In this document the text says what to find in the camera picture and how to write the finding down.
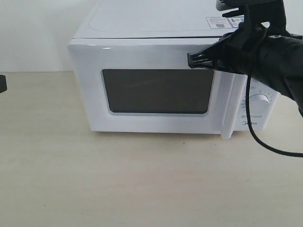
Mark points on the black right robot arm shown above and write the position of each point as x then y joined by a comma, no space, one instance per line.
274,58

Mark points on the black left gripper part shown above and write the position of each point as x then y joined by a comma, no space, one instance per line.
3,83

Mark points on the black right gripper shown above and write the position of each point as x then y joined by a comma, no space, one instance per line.
234,53

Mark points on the black speckled camera mount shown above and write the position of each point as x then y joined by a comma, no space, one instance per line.
256,12

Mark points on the white red warning sticker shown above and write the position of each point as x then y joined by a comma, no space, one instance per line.
218,23

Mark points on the white Midea microwave body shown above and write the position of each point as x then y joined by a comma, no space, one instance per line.
134,19

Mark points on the white microwave door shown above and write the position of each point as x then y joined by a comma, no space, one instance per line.
146,85

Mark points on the lower white timer knob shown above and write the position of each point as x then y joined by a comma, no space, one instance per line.
259,103

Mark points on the blue energy label sticker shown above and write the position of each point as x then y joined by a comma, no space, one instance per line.
234,21

